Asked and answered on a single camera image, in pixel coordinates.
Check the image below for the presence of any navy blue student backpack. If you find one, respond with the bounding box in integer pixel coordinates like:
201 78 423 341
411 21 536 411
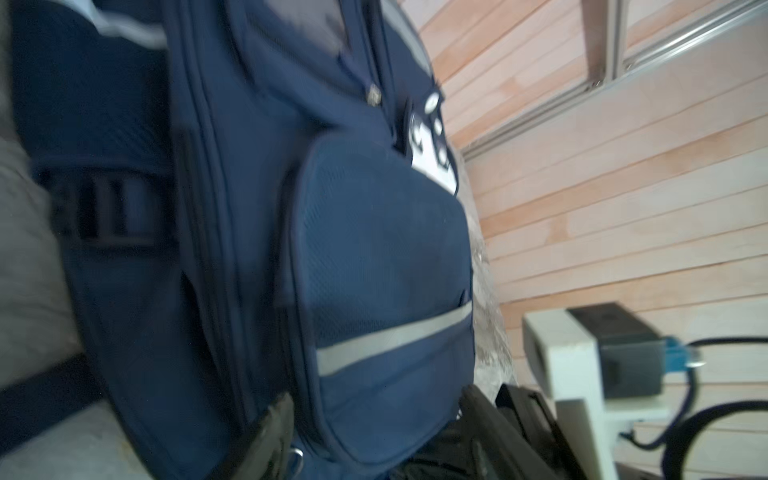
1 1 475 479

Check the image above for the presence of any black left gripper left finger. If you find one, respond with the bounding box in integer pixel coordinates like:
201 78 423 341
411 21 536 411
207 392 294 480

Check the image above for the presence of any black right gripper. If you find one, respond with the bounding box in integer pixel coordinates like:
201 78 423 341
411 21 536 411
495 384 586 479

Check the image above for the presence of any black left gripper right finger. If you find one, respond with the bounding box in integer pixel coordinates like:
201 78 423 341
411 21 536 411
459 385 557 480

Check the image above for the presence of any aluminium wall rail frame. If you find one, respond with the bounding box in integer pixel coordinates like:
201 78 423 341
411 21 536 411
444 1 767 159

